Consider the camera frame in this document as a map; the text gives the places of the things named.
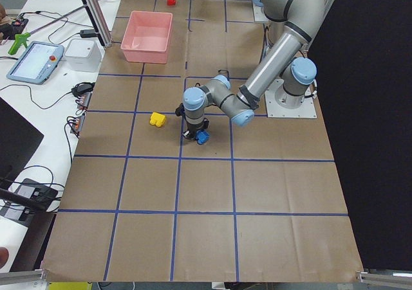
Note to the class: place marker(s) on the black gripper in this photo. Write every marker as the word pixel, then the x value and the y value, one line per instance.
pixel 194 128

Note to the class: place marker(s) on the blue toy block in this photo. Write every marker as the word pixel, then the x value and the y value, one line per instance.
pixel 202 136

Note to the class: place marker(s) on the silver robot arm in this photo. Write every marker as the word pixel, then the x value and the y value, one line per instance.
pixel 301 20

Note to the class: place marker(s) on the pink plastic box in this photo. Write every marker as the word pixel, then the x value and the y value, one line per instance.
pixel 147 37

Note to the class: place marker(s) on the yellow toy block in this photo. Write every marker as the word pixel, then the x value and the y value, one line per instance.
pixel 157 119

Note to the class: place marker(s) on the brown paper table cover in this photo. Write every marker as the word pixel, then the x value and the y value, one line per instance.
pixel 260 203

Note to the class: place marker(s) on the white cube device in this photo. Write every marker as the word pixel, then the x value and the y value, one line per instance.
pixel 83 55

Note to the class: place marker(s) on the black power adapter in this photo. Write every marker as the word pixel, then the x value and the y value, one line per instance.
pixel 87 34

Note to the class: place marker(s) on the teach pendant tablet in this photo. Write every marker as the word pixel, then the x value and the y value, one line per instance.
pixel 37 63

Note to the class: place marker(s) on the green plastic clamp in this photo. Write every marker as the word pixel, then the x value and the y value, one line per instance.
pixel 20 40

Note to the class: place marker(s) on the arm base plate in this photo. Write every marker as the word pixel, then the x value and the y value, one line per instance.
pixel 258 11
pixel 280 104

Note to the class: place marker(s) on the aluminium frame post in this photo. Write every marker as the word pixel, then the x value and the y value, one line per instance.
pixel 98 21

